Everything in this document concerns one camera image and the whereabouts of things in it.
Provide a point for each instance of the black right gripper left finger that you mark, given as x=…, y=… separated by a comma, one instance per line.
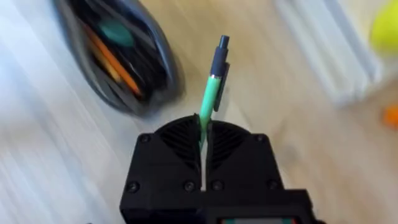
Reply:
x=168, y=161

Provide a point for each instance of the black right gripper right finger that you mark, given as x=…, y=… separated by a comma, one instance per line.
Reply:
x=242, y=161

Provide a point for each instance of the green pen with dark cap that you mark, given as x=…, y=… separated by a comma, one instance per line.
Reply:
x=211, y=93

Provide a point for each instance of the dark soft zip bag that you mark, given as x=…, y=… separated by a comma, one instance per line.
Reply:
x=121, y=59

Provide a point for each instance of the white box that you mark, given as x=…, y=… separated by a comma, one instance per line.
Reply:
x=329, y=46

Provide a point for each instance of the small orange object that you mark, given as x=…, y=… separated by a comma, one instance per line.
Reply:
x=391, y=116

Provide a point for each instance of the yellow-green round object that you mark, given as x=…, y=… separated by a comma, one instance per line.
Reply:
x=385, y=29

